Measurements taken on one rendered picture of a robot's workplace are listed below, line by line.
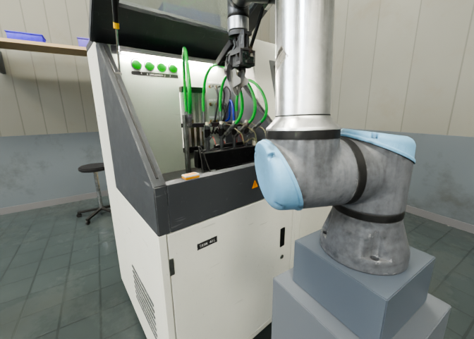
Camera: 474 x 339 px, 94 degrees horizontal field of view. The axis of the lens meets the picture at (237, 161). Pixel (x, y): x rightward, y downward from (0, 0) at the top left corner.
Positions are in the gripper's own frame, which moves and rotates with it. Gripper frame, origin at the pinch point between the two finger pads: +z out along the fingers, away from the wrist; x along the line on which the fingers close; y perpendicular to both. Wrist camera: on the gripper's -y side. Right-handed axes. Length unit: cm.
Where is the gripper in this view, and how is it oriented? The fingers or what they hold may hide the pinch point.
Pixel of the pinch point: (235, 91)
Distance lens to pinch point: 88.9
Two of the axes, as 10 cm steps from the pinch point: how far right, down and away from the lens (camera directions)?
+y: 6.3, 1.7, -7.5
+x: 7.7, -1.5, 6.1
